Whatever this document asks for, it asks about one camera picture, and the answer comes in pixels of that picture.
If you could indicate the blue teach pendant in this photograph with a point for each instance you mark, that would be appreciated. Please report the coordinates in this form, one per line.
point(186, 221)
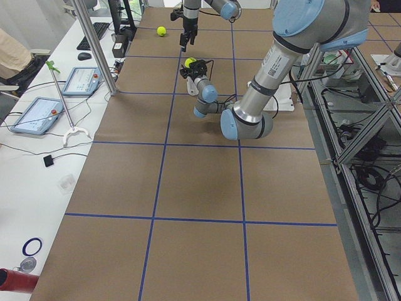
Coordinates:
point(39, 117)
point(82, 81)

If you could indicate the black box with label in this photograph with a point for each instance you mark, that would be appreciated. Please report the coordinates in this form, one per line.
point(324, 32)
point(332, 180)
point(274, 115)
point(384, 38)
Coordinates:
point(120, 45)

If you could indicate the aluminium frame post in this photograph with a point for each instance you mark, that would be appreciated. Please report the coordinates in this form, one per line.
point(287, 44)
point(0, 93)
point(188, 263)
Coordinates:
point(94, 42)

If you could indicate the black computer mouse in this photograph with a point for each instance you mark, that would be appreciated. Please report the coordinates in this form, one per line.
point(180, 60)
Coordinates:
point(83, 56)

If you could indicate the yellow tennis ball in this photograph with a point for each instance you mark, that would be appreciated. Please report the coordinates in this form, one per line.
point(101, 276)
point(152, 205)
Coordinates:
point(161, 31)
point(188, 61)

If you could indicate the lower blue teach pendant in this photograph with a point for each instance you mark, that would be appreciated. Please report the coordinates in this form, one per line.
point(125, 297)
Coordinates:
point(39, 117)

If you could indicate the reacher grabber tool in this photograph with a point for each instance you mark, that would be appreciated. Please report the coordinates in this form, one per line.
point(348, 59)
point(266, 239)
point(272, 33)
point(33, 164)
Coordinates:
point(74, 129)

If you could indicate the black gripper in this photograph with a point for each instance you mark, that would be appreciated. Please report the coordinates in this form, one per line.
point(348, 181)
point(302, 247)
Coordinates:
point(192, 74)
point(189, 26)

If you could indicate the upper blue teach pendant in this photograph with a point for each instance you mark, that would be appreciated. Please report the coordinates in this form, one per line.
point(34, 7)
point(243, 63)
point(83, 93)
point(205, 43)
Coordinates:
point(82, 81)

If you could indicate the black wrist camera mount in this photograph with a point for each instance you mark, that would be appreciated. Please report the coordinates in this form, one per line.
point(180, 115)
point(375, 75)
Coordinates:
point(176, 14)

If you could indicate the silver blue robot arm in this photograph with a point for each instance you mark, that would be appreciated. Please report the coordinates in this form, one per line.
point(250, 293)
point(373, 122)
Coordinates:
point(189, 13)
point(297, 27)

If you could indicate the red cylinder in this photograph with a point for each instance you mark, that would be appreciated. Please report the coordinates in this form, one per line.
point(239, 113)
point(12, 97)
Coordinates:
point(13, 281)

